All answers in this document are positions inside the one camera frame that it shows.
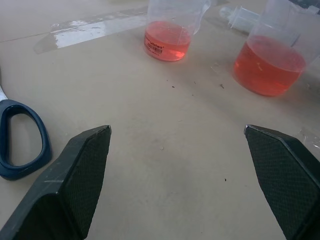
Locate large clear plastic beaker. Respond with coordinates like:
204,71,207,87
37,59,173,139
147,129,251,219
232,0,320,97

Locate clear plastic syringe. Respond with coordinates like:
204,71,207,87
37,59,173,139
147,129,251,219
219,6,261,35

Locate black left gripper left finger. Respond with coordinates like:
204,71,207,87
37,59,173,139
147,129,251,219
0,124,112,240

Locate blue-handled scissors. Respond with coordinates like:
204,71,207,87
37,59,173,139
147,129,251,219
0,65,54,181

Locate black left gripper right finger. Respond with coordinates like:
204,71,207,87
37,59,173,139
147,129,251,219
243,124,320,240

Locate clear adhesive tape strip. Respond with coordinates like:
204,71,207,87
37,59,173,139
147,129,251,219
33,7,151,55

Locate small clear plastic beaker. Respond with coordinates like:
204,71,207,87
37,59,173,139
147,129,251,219
143,0,211,62

